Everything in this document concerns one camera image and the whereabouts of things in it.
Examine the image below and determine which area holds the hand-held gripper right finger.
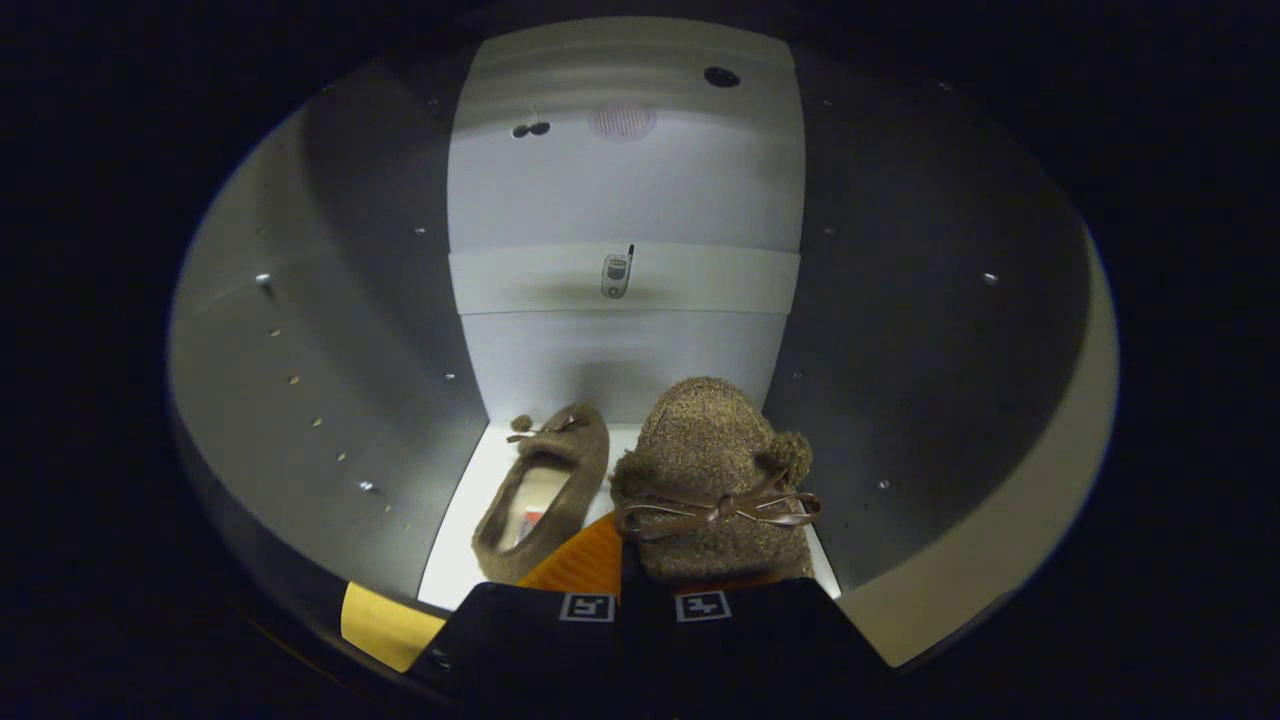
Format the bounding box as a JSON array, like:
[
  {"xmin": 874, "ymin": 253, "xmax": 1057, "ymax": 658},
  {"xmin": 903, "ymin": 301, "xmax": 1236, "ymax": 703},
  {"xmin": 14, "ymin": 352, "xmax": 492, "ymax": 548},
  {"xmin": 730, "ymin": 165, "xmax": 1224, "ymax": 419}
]
[{"xmin": 621, "ymin": 577, "xmax": 893, "ymax": 706}]

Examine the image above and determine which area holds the brown fuzzy slipper shoe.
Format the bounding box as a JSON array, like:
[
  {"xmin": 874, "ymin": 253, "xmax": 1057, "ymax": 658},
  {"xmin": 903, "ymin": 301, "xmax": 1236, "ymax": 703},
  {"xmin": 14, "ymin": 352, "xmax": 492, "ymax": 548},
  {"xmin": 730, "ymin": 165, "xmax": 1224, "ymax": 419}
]
[
  {"xmin": 471, "ymin": 402, "xmax": 612, "ymax": 587},
  {"xmin": 608, "ymin": 376, "xmax": 824, "ymax": 587}
]

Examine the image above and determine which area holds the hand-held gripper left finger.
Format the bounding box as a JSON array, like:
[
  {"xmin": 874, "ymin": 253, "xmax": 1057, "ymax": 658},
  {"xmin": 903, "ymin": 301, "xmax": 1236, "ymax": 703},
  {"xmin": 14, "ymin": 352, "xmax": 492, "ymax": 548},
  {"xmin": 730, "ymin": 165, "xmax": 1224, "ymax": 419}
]
[{"xmin": 408, "ymin": 510, "xmax": 624, "ymax": 706}]

